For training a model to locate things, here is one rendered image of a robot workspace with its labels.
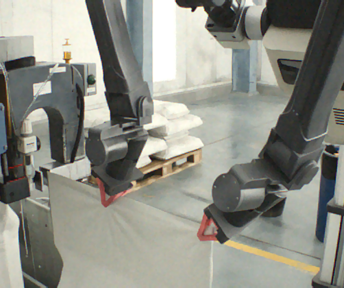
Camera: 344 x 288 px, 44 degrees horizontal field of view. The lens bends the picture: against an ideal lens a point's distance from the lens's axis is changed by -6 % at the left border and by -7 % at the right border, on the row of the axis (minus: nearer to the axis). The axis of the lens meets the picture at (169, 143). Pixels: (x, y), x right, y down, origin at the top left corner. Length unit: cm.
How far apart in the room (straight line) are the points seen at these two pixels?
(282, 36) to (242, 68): 860
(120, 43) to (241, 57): 889
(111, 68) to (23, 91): 35
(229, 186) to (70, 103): 67
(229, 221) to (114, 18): 40
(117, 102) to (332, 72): 44
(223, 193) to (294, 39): 52
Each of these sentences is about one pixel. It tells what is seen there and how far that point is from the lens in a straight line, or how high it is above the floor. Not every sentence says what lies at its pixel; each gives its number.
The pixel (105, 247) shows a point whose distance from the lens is 105.
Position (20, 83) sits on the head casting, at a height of 130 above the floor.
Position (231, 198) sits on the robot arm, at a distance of 64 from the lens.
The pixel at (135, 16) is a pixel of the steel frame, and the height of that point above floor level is 158.
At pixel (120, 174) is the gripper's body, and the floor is 114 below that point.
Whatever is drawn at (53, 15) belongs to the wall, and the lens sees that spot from 616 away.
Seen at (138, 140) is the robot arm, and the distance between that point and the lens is 86.
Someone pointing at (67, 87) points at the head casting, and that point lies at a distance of 120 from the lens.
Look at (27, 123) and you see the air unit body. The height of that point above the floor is 121.
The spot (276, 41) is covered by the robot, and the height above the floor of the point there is 140.
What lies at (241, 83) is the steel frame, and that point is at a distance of 973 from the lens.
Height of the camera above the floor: 143
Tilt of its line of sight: 15 degrees down
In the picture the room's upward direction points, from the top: straight up
